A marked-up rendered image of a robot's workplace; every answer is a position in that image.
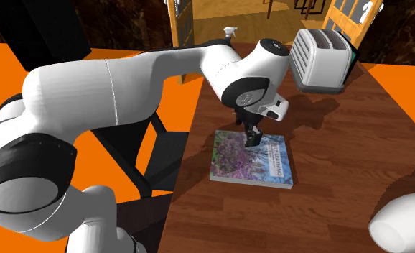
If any white vase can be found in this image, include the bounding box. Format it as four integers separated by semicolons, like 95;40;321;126
368;191;415;253

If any brown wooden table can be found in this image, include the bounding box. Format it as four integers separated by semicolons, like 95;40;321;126
157;42;415;253

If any dark robot stand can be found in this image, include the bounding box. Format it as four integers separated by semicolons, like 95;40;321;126
116;193;174;253

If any wooden door with glass panes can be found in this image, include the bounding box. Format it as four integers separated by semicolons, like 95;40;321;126
164;0;195;49
320;0;386;49

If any book with purple flower cover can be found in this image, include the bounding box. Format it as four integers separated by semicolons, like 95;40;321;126
209;129;295;190

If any black chair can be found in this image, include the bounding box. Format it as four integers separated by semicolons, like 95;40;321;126
90;111;191;200

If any black tablet with green edge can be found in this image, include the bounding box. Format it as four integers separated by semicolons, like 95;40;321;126
342;39;361;88

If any white toaster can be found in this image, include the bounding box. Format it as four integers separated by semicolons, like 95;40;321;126
288;28;354;95

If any white spray bottle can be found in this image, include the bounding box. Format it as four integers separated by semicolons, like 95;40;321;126
223;26;238;40

